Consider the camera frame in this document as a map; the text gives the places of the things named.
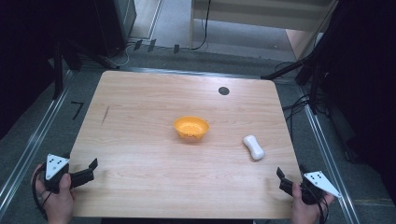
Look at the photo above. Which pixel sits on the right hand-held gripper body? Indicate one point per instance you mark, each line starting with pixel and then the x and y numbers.
pixel 320 182

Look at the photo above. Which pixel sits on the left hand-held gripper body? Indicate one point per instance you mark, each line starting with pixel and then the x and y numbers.
pixel 56 165

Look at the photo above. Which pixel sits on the white peanut-shaped soap bar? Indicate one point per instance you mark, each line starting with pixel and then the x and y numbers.
pixel 254 148

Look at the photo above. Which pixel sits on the orange plastic bowl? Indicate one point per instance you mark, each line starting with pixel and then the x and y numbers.
pixel 191 127

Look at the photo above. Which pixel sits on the person's right hand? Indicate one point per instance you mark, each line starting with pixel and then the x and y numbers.
pixel 306 213

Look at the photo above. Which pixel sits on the person's left hand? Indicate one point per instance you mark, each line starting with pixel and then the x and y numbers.
pixel 59 203

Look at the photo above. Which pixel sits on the dark round table grommet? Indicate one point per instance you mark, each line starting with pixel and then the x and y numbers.
pixel 223 90

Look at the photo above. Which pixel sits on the black slanted stand leg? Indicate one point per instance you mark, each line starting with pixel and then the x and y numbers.
pixel 99 58

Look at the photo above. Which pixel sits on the black tripod stand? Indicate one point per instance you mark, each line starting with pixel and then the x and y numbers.
pixel 313 67

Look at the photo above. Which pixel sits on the dark cabinet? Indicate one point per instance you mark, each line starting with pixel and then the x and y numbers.
pixel 115 21

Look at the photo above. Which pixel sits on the white wooden furniture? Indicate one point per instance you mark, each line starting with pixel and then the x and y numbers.
pixel 249 18

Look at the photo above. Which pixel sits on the silver metal floor rail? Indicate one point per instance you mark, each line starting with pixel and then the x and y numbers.
pixel 330 161
pixel 31 146
pixel 186 72

